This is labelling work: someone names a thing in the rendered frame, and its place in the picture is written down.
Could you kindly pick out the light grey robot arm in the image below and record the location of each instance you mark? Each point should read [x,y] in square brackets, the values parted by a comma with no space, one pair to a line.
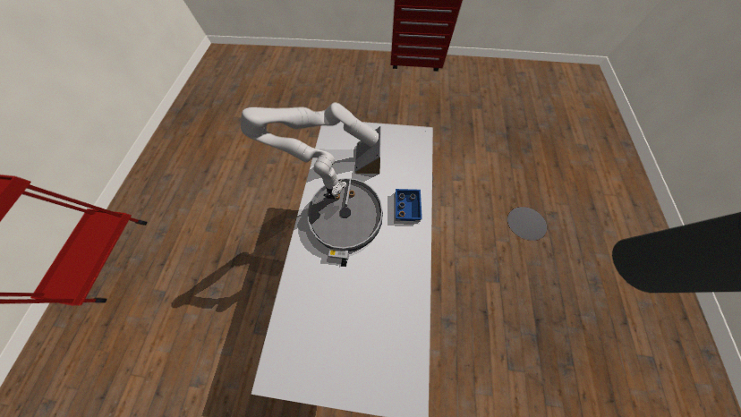
[254,124]

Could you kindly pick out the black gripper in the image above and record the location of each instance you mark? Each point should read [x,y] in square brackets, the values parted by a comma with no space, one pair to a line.
[329,192]

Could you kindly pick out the blue crate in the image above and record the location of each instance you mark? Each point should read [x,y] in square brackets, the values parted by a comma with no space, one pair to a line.
[412,209]

